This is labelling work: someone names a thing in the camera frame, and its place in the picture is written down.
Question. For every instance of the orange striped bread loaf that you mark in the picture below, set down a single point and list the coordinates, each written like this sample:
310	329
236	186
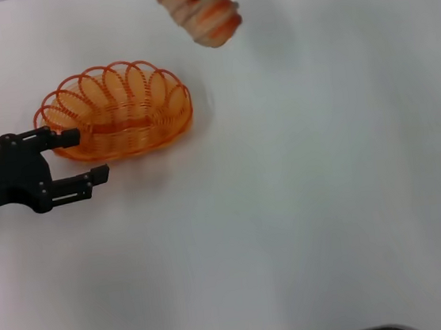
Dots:
208	19

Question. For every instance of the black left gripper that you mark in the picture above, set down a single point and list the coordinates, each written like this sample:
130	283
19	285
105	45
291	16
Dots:
3	178

